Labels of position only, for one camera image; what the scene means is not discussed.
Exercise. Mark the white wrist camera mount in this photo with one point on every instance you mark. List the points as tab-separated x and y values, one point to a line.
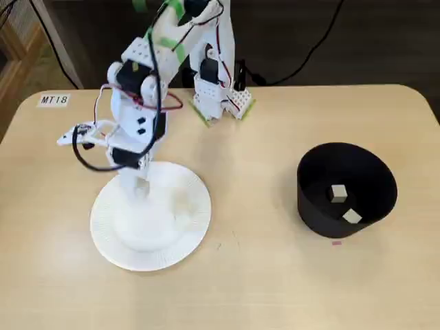
67	139

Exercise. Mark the white paper plate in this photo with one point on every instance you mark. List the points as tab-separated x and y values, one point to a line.
151	240

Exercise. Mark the black clamp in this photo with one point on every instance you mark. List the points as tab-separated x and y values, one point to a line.
241	75

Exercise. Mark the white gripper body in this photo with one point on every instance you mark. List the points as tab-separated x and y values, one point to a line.
124	157

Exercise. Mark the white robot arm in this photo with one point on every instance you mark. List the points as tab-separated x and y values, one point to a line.
137	51

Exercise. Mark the grey mesh panel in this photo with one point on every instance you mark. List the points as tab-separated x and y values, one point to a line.
20	13

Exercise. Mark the wooden shelf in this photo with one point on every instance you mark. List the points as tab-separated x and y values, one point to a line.
20	58

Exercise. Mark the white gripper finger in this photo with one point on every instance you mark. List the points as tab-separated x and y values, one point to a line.
145	166
135	187

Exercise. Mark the green tape strip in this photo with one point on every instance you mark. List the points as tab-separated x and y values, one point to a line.
199	115
249	108

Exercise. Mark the black pot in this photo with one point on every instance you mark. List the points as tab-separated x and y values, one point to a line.
343	230

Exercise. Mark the small pink sticker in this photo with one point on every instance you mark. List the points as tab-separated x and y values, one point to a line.
337	243

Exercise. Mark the white MT18 label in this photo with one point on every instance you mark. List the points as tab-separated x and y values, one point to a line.
53	100

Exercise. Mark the green tape band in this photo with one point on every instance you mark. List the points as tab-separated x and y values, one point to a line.
172	46
178	7

